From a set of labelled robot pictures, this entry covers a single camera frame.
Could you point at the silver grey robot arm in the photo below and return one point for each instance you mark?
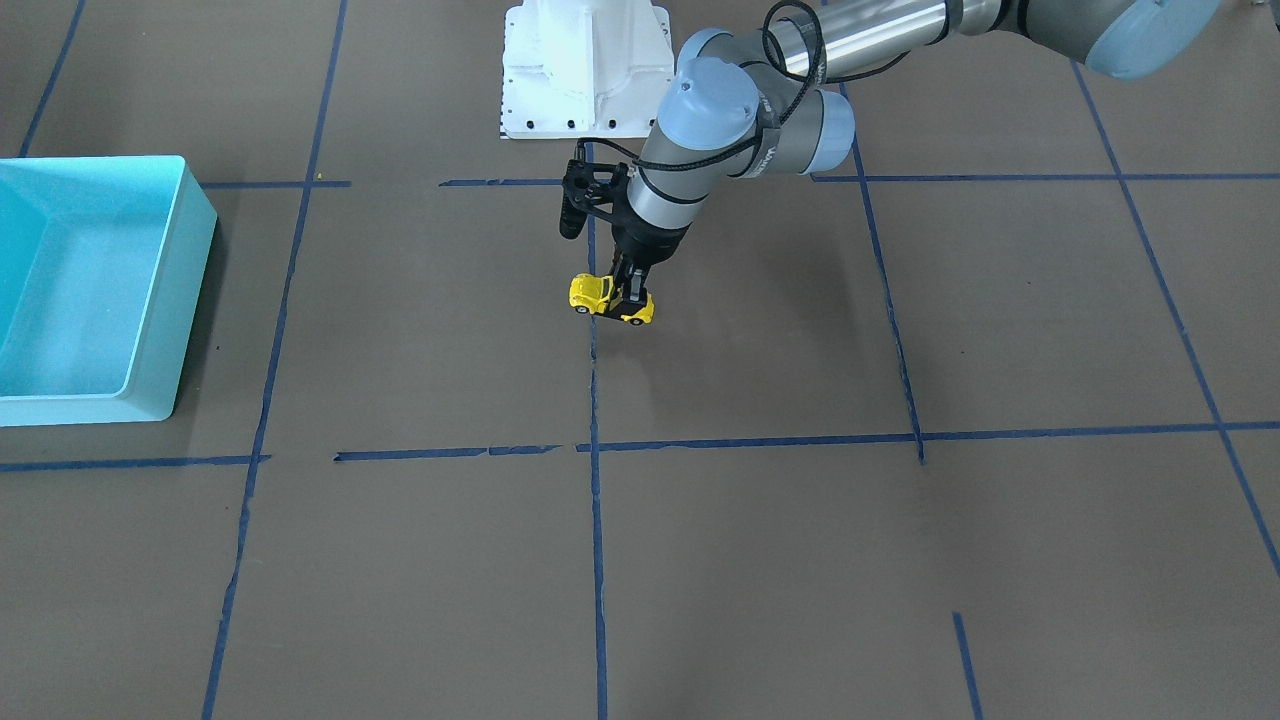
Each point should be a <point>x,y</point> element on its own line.
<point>765,102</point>

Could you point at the turquoise plastic bin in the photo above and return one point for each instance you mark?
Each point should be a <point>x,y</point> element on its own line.
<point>102,263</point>

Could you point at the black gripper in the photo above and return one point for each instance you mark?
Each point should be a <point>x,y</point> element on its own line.
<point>648,243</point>

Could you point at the yellow beetle toy car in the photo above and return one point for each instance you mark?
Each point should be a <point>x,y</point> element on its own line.
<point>599,295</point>

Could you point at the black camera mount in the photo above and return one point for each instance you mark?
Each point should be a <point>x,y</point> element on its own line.
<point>593,190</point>

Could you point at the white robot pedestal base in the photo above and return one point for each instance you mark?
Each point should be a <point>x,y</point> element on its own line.
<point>575,69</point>

